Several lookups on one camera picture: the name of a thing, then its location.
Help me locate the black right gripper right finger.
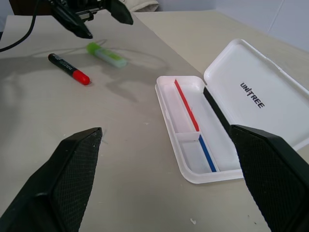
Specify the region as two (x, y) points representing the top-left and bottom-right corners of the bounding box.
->
(203, 86), (309, 232)

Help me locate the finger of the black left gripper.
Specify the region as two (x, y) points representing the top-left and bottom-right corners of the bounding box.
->
(110, 0), (134, 25)
(52, 3), (94, 39)

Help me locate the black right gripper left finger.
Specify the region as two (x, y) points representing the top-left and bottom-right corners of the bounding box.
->
(0, 127), (103, 232)

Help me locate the black marker with red cap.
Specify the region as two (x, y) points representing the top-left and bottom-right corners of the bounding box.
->
(47, 53), (91, 86)

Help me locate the green glue stick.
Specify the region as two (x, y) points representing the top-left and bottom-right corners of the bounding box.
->
(86, 42), (128, 70)

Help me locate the white rectangular plastic case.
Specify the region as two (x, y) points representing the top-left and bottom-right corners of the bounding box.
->
(154, 38), (309, 185)

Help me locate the beige cloth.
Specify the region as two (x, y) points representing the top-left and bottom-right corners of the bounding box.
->
(125, 0), (159, 13)

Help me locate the dark brown furniture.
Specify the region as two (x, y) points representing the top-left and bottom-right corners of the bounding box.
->
(12, 0), (53, 15)

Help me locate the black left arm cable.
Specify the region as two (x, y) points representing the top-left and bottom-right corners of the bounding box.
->
(0, 0), (38, 53)

